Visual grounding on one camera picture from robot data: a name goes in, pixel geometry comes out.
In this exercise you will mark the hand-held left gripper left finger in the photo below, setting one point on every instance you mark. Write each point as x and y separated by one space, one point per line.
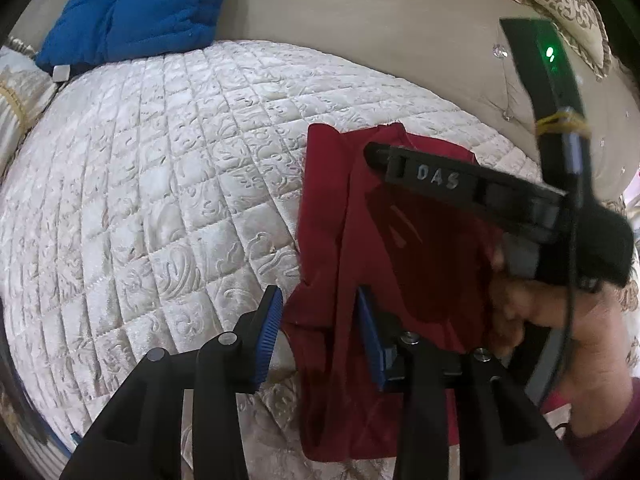
267 340

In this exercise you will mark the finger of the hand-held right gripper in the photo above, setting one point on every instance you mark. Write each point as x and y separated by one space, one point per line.
450 177

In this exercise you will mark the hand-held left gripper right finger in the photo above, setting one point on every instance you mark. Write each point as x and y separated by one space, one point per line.
370 335

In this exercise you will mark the red small garment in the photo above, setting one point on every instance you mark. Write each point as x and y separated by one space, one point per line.
340 240

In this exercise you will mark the person's right forearm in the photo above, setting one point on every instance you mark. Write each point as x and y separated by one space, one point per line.
600 360

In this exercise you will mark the person's right hand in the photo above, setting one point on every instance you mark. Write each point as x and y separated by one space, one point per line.
520 305

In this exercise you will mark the yellow rubber band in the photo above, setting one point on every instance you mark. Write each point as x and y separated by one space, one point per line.
560 122

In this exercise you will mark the beige upholstered headboard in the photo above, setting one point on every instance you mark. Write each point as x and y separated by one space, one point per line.
375 25

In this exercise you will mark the cream quilted bedspread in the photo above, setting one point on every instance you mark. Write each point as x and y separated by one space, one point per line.
165 185

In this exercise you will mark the white cushion tag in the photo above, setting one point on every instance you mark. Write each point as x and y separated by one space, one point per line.
61 73

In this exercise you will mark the floral patterned pillow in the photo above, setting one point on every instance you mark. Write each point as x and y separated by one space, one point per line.
22 100

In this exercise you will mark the blue quilted cushion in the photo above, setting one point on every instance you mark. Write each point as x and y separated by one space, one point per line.
135 10

